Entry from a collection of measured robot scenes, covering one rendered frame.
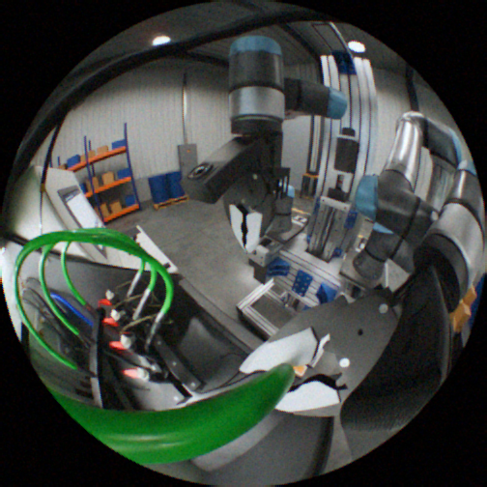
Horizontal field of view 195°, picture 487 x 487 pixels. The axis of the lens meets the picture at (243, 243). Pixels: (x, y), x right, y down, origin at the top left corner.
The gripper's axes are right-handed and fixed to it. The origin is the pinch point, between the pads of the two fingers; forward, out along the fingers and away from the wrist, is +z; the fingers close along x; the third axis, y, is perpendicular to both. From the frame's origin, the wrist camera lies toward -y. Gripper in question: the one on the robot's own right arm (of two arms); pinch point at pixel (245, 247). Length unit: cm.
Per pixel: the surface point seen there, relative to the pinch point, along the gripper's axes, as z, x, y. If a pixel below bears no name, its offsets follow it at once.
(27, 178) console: -28, 35, -41
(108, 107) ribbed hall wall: -303, 644, 25
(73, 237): -11.0, 7.5, -22.4
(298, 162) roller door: 4, 197, 620
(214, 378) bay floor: 41.4, -3.7, -21.3
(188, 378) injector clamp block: 26.5, -1.5, -24.8
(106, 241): -8.4, 7.5, -18.6
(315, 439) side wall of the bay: 14.3, -30.8, -20.0
